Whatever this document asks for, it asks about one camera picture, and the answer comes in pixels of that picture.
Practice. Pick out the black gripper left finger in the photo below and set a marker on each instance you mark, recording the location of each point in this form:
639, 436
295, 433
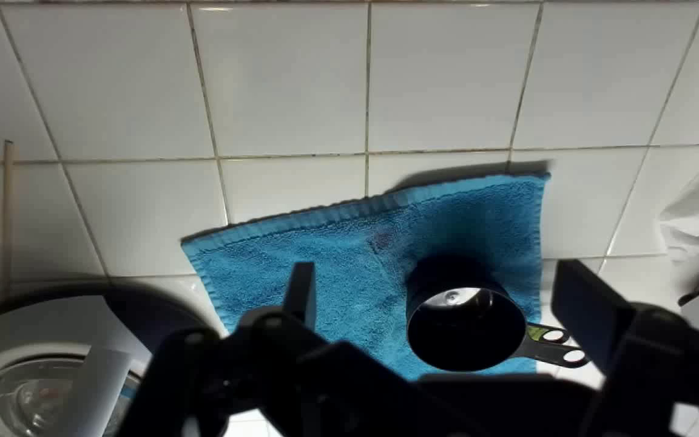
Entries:
228, 379

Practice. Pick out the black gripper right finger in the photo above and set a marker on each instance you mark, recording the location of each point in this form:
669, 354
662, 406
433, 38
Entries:
672, 372

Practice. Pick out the blue terry towel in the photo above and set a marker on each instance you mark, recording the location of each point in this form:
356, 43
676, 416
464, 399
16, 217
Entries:
340, 268

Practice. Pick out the white drip coffee maker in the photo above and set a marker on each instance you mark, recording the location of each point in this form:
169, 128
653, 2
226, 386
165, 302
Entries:
50, 355

